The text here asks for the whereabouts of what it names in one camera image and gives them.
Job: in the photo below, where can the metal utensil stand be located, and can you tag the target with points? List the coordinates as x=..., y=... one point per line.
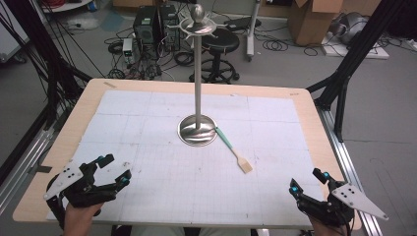
x=197, y=85

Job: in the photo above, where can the white pole stand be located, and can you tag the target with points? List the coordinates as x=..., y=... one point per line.
x=253, y=29

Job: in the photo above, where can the white flat board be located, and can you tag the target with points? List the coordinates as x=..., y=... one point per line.
x=373, y=52

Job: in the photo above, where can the white grid mat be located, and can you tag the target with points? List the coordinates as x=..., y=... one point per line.
x=164, y=177

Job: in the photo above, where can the person's left hand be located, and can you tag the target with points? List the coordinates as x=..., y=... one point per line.
x=78, y=221

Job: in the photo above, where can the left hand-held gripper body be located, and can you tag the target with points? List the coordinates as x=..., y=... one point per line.
x=67, y=175

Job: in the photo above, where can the person's right hand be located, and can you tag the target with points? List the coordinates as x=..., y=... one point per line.
x=327, y=229

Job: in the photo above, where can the black computer tower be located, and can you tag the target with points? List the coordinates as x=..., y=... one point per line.
x=145, y=26
x=170, y=32

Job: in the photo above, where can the black frame post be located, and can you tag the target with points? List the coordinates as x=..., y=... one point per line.
x=354, y=55
x=49, y=55

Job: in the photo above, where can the strip of tan tape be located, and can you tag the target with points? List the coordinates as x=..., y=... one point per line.
x=110, y=85

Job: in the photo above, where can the large cardboard box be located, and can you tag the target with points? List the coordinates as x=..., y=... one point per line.
x=314, y=23

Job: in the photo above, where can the small white power supply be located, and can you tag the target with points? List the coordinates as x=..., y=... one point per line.
x=127, y=49

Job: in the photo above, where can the black flat device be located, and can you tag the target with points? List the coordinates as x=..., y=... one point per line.
x=241, y=23

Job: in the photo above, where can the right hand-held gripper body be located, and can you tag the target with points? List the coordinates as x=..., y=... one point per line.
x=352, y=196

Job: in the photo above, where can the black round stool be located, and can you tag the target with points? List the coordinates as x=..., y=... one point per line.
x=226, y=41

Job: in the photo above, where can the grey round appliance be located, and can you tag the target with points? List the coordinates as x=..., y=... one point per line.
x=350, y=28

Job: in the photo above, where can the aluminium rail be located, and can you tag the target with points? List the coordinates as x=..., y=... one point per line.
x=19, y=170
x=347, y=164

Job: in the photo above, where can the strip of black tape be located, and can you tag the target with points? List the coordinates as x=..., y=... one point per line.
x=43, y=169

